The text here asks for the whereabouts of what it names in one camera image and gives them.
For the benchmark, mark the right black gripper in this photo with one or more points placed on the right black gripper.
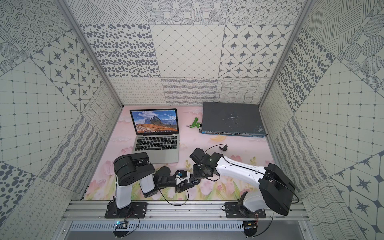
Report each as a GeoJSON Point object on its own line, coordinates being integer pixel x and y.
{"type": "Point", "coordinates": [196, 174]}

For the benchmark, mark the black wireless mouse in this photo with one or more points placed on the black wireless mouse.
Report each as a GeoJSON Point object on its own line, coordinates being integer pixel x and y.
{"type": "Point", "coordinates": [190, 183]}

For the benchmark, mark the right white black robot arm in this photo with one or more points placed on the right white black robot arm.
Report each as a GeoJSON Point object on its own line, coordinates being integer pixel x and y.
{"type": "Point", "coordinates": [276, 190]}

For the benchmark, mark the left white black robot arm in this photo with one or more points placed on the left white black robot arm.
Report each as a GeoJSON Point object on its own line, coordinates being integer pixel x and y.
{"type": "Point", "coordinates": [137, 167]}

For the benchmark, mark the silver open laptop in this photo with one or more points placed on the silver open laptop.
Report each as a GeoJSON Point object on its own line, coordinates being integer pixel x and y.
{"type": "Point", "coordinates": [157, 134]}

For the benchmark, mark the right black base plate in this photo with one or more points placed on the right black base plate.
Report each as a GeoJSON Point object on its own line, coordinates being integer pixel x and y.
{"type": "Point", "coordinates": [234, 211]}

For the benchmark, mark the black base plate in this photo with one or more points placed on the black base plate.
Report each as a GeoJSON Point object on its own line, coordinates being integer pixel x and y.
{"type": "Point", "coordinates": [136, 209]}
{"type": "Point", "coordinates": [234, 211]}

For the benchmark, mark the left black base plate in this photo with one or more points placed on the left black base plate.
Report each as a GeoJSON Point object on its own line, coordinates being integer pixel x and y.
{"type": "Point", "coordinates": [136, 209]}

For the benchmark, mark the dark grey network switch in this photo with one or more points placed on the dark grey network switch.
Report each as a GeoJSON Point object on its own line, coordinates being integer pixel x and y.
{"type": "Point", "coordinates": [231, 119]}

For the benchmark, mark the aluminium mounting rail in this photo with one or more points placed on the aluminium mounting rail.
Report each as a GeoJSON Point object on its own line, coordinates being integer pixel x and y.
{"type": "Point", "coordinates": [163, 211]}

